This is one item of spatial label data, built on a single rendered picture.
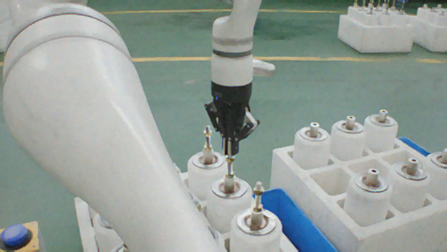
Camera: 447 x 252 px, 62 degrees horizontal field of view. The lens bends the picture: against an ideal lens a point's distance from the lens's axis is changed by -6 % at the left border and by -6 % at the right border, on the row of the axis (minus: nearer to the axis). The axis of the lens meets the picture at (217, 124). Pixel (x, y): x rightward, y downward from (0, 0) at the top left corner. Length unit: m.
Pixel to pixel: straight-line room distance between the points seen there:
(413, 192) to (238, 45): 0.53
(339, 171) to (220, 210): 0.39
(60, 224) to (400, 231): 0.89
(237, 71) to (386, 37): 2.25
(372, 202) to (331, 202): 0.11
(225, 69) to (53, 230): 0.72
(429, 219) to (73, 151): 0.88
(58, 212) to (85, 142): 1.04
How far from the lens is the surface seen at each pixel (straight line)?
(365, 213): 0.90
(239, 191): 0.82
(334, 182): 1.10
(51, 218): 1.23
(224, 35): 0.66
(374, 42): 2.83
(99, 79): 0.22
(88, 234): 0.87
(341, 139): 1.10
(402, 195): 0.97
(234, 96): 0.69
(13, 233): 0.68
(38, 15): 0.29
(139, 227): 0.18
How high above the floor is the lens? 0.74
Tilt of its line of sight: 27 degrees down
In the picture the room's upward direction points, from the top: straight up
